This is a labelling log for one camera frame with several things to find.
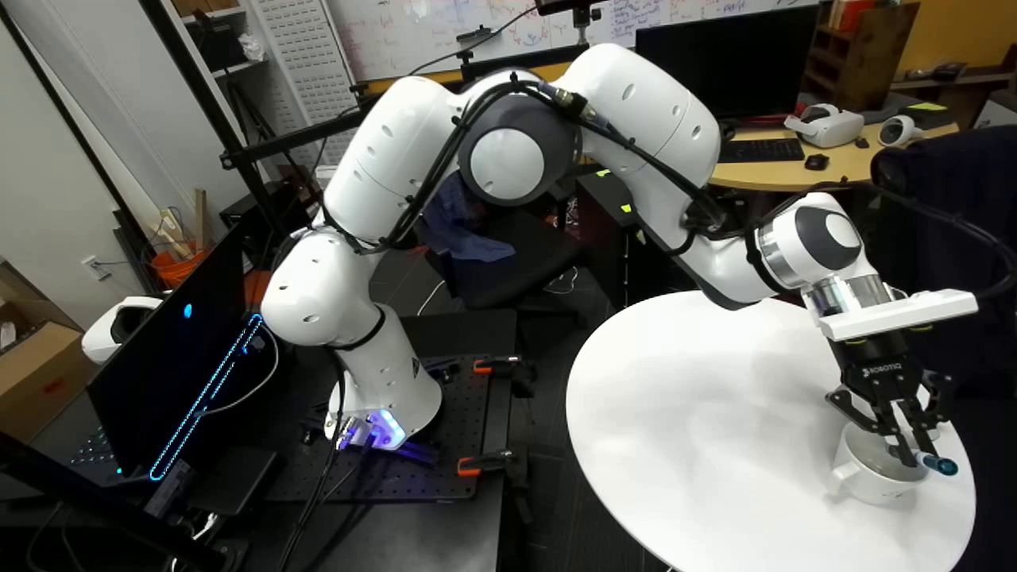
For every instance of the white pegboard panel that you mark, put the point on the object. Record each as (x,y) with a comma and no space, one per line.
(304,66)

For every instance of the black computer mouse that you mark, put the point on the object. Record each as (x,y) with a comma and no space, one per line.
(817,162)

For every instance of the black laptop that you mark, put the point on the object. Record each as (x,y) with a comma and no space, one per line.
(161,361)

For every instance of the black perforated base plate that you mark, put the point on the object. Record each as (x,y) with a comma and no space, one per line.
(466,423)

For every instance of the black chair with cloth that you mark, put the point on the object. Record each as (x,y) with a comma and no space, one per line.
(528,271)

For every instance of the wooden desk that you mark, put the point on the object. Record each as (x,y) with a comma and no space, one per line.
(783,176)

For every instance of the black keyboard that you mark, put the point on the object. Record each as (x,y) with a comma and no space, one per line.
(762,149)

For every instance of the blue cloth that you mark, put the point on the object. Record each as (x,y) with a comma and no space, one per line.
(466,239)

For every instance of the orange and black clamp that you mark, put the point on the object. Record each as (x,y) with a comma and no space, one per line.
(492,463)
(504,366)

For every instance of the black stand bar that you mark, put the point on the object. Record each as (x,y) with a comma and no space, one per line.
(65,481)

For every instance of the white VR controller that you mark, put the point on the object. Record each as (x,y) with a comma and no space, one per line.
(896,132)

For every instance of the teal and white marker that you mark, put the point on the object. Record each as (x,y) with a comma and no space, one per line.
(937,465)

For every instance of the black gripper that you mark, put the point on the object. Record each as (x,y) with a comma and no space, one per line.
(878,371)

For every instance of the black tripod stand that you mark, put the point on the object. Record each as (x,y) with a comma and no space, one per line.
(208,112)

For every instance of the white printed ceramic cup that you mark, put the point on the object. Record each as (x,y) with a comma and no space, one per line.
(875,481)

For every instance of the white VR headset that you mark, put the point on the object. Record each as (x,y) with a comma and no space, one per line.
(831,129)

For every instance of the white rounded device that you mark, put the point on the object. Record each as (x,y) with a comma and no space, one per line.
(112,329)

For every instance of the black computer monitor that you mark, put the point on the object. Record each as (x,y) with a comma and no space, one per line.
(752,66)

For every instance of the white wall outlet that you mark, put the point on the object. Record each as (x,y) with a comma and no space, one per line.
(95,268)

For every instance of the large cardboard box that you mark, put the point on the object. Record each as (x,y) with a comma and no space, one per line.
(37,371)

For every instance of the brown wooden shelf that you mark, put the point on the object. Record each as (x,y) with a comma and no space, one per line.
(860,51)

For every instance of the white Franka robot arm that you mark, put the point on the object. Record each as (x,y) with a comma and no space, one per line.
(400,160)

